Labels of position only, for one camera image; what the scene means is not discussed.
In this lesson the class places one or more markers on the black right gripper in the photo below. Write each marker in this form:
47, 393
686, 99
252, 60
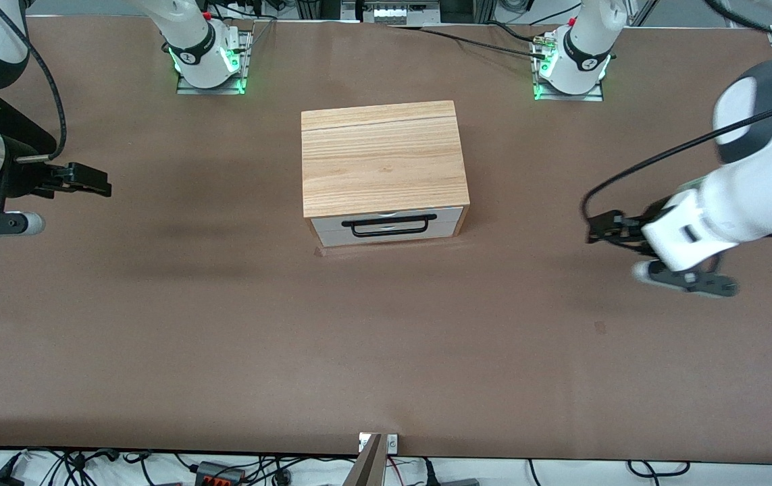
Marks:
23, 181

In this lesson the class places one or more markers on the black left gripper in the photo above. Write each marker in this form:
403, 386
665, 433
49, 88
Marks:
637, 229

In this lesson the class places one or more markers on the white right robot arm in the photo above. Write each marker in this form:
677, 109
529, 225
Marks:
190, 40

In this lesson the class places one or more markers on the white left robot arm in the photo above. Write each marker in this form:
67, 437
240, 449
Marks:
750, 196

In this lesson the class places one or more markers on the wooden drawer cabinet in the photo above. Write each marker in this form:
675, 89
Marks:
382, 155

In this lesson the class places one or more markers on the black cylindrical vase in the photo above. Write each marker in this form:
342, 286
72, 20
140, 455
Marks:
21, 131

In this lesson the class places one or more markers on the white grey power strip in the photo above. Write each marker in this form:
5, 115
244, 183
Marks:
396, 13

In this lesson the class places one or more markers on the black power strip red switches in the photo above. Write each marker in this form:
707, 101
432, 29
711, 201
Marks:
218, 474

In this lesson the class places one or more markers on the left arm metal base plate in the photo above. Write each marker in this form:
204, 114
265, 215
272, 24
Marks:
592, 96

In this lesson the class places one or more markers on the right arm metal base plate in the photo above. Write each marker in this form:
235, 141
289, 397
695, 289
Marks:
210, 90

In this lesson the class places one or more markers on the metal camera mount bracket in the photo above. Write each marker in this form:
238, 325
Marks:
369, 462

